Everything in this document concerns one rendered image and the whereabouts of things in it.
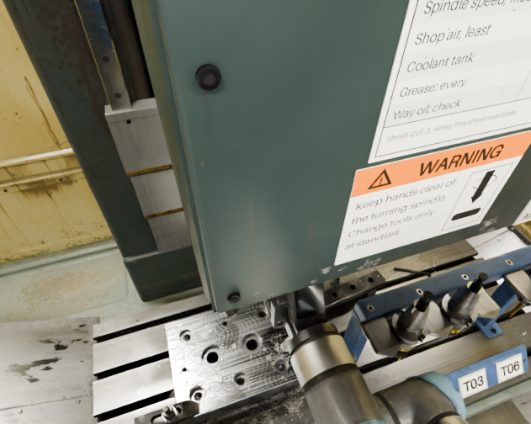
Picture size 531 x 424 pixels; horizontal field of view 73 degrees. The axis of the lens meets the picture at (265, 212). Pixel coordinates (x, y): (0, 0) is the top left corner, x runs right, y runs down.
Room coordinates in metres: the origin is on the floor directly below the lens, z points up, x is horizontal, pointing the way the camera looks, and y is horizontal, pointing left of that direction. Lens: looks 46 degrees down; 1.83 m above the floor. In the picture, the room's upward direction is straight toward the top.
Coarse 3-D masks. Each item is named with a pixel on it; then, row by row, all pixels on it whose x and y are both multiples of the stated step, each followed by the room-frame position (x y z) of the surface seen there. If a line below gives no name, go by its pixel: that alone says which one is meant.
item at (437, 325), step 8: (432, 304) 0.35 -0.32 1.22; (432, 312) 0.33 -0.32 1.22; (440, 312) 0.33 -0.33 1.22; (432, 320) 0.32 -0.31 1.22; (440, 320) 0.32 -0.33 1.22; (448, 320) 0.32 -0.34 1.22; (432, 328) 0.30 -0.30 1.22; (440, 328) 0.30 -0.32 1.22; (448, 328) 0.30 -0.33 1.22; (440, 336) 0.29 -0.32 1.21
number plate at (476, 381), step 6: (474, 372) 0.32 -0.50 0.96; (480, 372) 0.32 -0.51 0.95; (462, 378) 0.31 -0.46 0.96; (468, 378) 0.31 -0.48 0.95; (474, 378) 0.31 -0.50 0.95; (480, 378) 0.31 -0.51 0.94; (462, 384) 0.30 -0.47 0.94; (468, 384) 0.30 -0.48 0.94; (474, 384) 0.30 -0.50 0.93; (480, 384) 0.30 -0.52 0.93; (486, 384) 0.30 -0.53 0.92; (462, 390) 0.29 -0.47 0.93; (468, 390) 0.29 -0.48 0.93; (474, 390) 0.29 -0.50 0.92; (480, 390) 0.29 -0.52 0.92; (462, 396) 0.28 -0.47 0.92
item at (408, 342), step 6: (402, 312) 0.33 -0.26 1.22; (396, 318) 0.32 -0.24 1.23; (390, 324) 0.31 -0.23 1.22; (396, 324) 0.31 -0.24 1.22; (426, 324) 0.31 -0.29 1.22; (396, 330) 0.29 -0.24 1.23; (426, 330) 0.29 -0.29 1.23; (396, 336) 0.29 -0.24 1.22; (402, 336) 0.28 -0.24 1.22; (408, 336) 0.28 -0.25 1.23; (420, 336) 0.29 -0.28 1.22; (426, 336) 0.28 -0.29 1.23; (402, 342) 0.28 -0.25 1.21; (408, 342) 0.27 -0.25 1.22; (414, 342) 0.27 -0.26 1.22
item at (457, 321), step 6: (444, 300) 0.35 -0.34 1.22; (444, 306) 0.34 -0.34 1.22; (444, 312) 0.33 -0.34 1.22; (450, 312) 0.33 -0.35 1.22; (474, 312) 0.33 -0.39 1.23; (450, 318) 0.32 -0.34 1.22; (456, 318) 0.32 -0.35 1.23; (462, 318) 0.32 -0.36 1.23; (468, 318) 0.32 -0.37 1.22; (474, 318) 0.32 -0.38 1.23; (456, 324) 0.31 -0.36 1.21; (462, 324) 0.31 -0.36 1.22; (468, 324) 0.31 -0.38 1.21
